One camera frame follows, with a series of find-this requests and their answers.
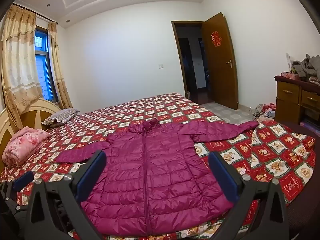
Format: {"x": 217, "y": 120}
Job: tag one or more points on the narrow beige floral curtain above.
{"x": 58, "y": 67}

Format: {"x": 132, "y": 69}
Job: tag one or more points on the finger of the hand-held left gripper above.
{"x": 23, "y": 180}

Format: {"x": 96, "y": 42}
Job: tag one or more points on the magenta puffer jacket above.
{"x": 155, "y": 170}

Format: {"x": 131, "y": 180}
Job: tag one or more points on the red patterned bedsheet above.
{"x": 272, "y": 150}

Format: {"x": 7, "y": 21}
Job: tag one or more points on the pink floral folded blanket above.
{"x": 25, "y": 143}

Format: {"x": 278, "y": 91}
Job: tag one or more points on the wide beige floral curtain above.
{"x": 20, "y": 62}

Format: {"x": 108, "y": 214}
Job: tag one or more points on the pile of grey clothes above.
{"x": 307, "y": 67}

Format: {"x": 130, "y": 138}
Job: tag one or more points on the dark wooden door frame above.
{"x": 178, "y": 55}

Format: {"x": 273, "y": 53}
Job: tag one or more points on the red paper door decoration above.
{"x": 215, "y": 38}

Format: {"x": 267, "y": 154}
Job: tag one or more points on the cream wooden headboard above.
{"x": 10, "y": 120}

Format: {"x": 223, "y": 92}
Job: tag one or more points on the dark curtain rod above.
{"x": 41, "y": 16}

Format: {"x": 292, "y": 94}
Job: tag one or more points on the dark maroon mattress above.
{"x": 306, "y": 205}

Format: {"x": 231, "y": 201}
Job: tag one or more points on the striped pillow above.
{"x": 61, "y": 116}

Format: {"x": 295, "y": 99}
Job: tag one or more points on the white wall paper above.
{"x": 288, "y": 58}

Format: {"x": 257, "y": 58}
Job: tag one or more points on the heap of clothes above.
{"x": 265, "y": 112}

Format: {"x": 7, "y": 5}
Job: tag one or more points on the pink box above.
{"x": 290, "y": 75}

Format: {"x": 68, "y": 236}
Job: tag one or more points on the window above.
{"x": 43, "y": 65}

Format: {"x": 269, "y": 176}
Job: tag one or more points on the brown wooden door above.
{"x": 222, "y": 80}

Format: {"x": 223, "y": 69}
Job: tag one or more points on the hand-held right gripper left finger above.
{"x": 91, "y": 177}

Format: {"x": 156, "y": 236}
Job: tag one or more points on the brown wooden cabinet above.
{"x": 290, "y": 105}

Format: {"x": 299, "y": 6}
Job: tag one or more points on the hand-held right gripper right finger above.
{"x": 223, "y": 177}

